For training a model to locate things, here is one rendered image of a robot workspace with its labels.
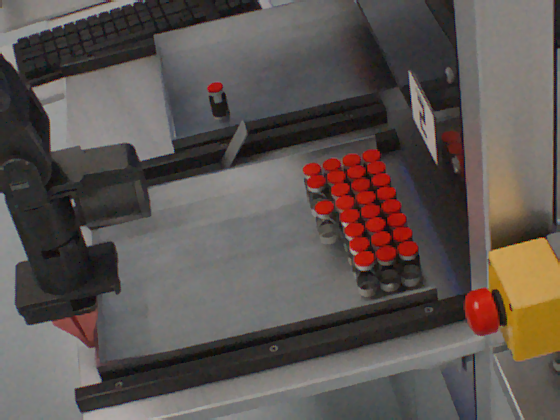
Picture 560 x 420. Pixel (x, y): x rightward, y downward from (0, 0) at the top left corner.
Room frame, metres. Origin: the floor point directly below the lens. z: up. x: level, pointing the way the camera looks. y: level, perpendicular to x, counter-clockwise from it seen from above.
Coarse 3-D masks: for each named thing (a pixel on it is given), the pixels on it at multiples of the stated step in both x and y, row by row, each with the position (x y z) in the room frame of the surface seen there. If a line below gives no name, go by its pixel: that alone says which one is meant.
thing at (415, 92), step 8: (408, 72) 0.91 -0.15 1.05; (416, 88) 0.88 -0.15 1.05; (416, 96) 0.88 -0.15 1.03; (416, 104) 0.89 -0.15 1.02; (424, 104) 0.85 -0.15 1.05; (416, 112) 0.89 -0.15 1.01; (416, 120) 0.89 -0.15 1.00; (432, 120) 0.82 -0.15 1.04; (424, 128) 0.86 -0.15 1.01; (432, 128) 0.83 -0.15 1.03; (424, 136) 0.86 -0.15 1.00; (432, 136) 0.83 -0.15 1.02; (432, 144) 0.83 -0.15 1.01; (432, 152) 0.84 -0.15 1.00
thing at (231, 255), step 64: (192, 192) 0.98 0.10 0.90; (256, 192) 0.97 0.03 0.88; (128, 256) 0.90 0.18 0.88; (192, 256) 0.88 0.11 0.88; (256, 256) 0.86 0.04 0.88; (320, 256) 0.84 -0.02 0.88; (128, 320) 0.80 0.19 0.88; (192, 320) 0.79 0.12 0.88; (256, 320) 0.77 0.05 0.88; (320, 320) 0.73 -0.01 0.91
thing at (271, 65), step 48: (336, 0) 1.33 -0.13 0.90; (192, 48) 1.32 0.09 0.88; (240, 48) 1.29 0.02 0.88; (288, 48) 1.26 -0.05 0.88; (336, 48) 1.24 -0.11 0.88; (192, 96) 1.19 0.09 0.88; (240, 96) 1.17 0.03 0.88; (288, 96) 1.15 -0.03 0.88; (336, 96) 1.13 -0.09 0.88; (384, 96) 1.08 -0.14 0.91; (192, 144) 1.06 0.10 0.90
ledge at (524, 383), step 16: (496, 368) 0.65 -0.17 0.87; (512, 368) 0.64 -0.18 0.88; (528, 368) 0.64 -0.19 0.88; (544, 368) 0.63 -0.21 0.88; (512, 384) 0.62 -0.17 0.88; (528, 384) 0.62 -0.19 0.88; (544, 384) 0.61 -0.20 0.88; (512, 400) 0.61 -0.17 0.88; (528, 400) 0.60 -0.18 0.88; (544, 400) 0.60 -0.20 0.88; (528, 416) 0.58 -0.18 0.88; (544, 416) 0.58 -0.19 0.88
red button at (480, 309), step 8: (480, 288) 0.63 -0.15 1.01; (472, 296) 0.62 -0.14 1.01; (480, 296) 0.61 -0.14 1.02; (488, 296) 0.61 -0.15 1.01; (464, 304) 0.62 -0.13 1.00; (472, 304) 0.61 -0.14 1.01; (480, 304) 0.61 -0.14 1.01; (488, 304) 0.61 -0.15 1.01; (496, 304) 0.61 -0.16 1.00; (472, 312) 0.61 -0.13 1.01; (480, 312) 0.60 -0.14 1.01; (488, 312) 0.60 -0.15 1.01; (496, 312) 0.60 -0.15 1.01; (472, 320) 0.60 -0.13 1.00; (480, 320) 0.60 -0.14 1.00; (488, 320) 0.60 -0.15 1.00; (496, 320) 0.60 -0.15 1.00; (472, 328) 0.60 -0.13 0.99; (480, 328) 0.60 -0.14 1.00; (488, 328) 0.59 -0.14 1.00; (496, 328) 0.59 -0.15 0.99
